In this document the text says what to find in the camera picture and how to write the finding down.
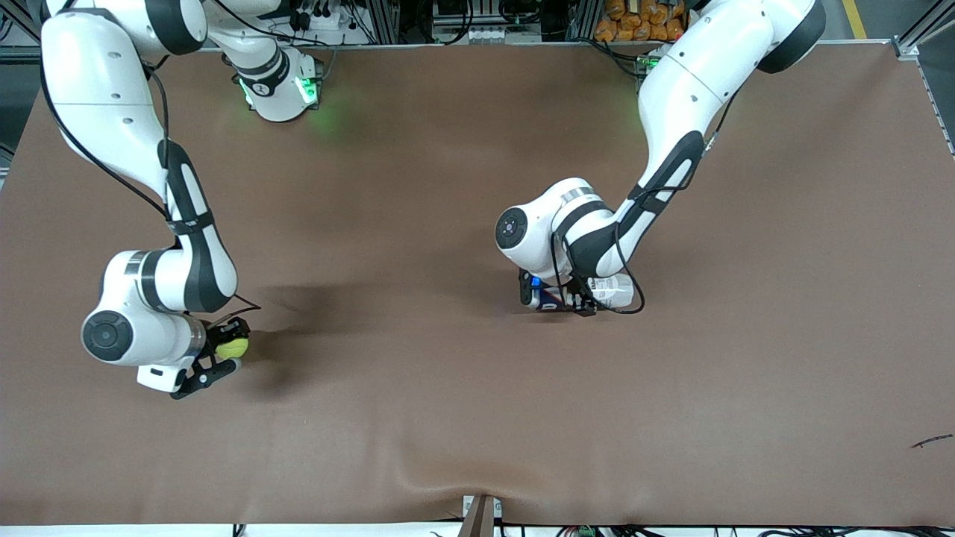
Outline clear tennis ball can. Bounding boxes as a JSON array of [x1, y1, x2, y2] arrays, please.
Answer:
[[533, 272, 637, 312]]

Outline brown table cover sheet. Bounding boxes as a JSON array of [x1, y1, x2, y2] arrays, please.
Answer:
[[0, 43, 955, 527]]

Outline pile of orange packets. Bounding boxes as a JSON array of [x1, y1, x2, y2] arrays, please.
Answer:
[[595, 0, 691, 43]]

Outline white terminal block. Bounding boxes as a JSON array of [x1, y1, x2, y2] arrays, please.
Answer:
[[466, 26, 543, 43]]

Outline black electronics unit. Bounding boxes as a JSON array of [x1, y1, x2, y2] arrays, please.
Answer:
[[431, 0, 545, 27]]

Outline white power strip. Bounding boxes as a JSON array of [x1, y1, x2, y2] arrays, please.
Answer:
[[287, 6, 351, 34]]

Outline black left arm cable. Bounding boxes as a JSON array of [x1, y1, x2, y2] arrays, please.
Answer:
[[551, 127, 721, 315]]

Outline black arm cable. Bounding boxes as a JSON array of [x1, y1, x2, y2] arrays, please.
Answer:
[[551, 127, 721, 315], [39, 63, 262, 318]]

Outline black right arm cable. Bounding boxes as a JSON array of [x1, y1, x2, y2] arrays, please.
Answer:
[[39, 63, 262, 318]]

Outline grey metal bracket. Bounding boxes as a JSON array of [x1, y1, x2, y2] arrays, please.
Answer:
[[461, 494, 503, 537]]

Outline aluminium frame profile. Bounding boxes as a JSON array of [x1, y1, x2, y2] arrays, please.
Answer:
[[0, 0, 46, 45], [893, 0, 955, 157]]

